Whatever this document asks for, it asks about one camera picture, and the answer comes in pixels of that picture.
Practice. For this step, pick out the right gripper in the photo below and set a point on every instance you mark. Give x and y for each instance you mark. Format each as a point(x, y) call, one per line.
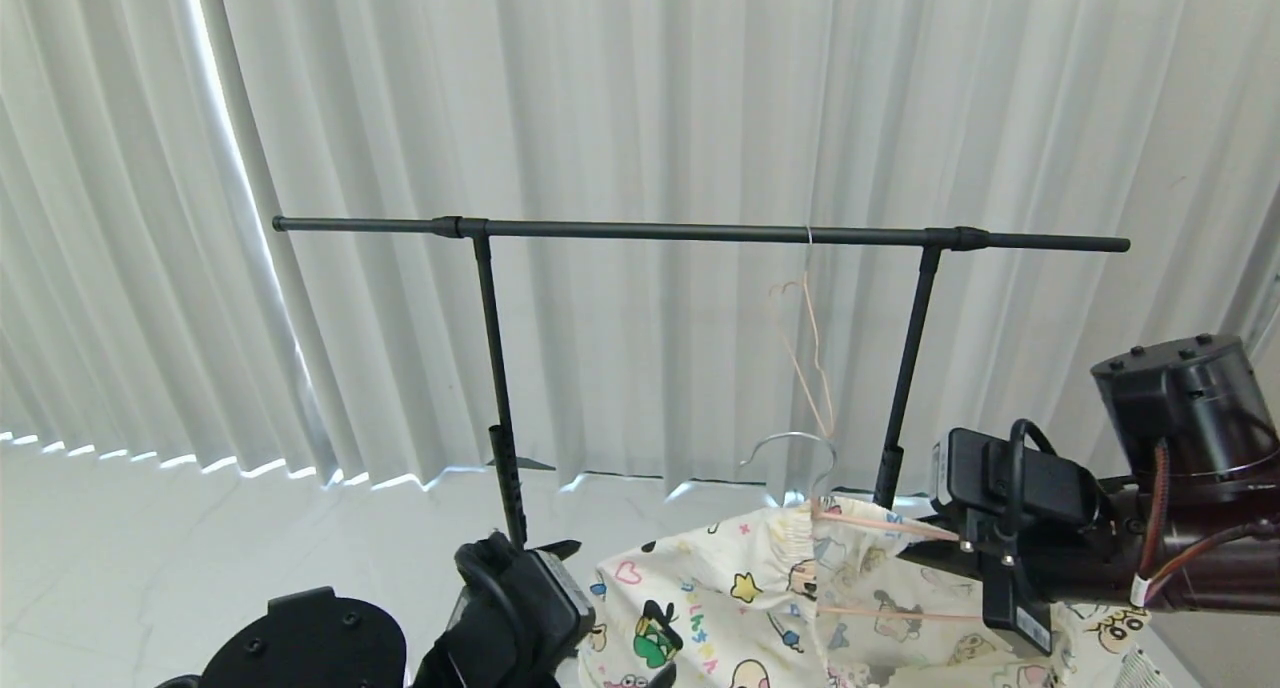
point(1080, 558)

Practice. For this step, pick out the pink clothes hanger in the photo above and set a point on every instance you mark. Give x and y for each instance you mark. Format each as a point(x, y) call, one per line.
point(815, 348)
point(790, 436)

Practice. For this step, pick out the cream printed garment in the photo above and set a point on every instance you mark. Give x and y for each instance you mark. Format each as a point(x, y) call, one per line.
point(720, 588)

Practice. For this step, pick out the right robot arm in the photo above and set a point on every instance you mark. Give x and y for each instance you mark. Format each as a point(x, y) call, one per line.
point(1180, 408)

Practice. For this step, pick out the white laundry basket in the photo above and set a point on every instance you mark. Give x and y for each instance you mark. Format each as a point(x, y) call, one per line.
point(1145, 668)

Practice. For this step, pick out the black clothes rack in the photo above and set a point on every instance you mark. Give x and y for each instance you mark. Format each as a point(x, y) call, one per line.
point(700, 232)

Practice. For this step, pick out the white curtain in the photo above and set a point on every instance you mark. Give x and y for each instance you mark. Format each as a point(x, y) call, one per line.
point(640, 98)

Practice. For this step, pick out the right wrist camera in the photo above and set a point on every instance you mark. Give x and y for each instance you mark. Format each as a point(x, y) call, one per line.
point(1040, 478)

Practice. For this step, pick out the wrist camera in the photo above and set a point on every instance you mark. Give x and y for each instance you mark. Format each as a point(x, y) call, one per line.
point(545, 608)
point(1040, 478)

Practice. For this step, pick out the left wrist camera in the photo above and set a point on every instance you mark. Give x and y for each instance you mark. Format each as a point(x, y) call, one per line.
point(545, 608)

